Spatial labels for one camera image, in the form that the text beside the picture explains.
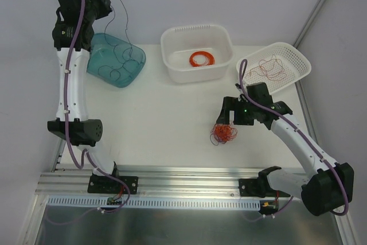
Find ball of wires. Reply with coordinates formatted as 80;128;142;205
210;124;237;146

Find thin dark purple wire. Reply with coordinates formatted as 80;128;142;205
103;0;135;65

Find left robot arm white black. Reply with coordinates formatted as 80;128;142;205
47;0;124;194

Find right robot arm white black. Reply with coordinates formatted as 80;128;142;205
216;83;354;216

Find white perforated plastic basket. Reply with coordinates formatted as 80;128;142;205
236;42;311;95

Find white solid plastic tub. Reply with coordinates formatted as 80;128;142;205
161;24;234;83

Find teal transparent plastic bin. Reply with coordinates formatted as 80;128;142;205
87;33;146;88

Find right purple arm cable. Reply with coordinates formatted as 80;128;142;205
237;59;351;221

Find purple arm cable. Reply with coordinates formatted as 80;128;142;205
45;0;131;225
237;59;351;221

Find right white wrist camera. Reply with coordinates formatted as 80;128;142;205
235;83;248;95

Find orange wire coil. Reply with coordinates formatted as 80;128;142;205
189;50;216;68

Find dark red wires in basket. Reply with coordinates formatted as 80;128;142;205
248;55;288;82

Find dark wires in teal bin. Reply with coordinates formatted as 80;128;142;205
97;55;139;81

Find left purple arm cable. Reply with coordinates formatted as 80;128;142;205
45;0;131;225

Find right aluminium frame post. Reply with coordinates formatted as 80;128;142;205
292;0;348;177

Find aluminium frame post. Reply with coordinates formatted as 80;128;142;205
292;0;348;177
17;0;87;245

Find aluminium mounting rail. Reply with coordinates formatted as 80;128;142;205
36;164;261;199

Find white slotted cable duct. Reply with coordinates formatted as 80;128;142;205
47;196;260;211

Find left aluminium frame post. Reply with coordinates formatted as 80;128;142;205
17;0;87;245

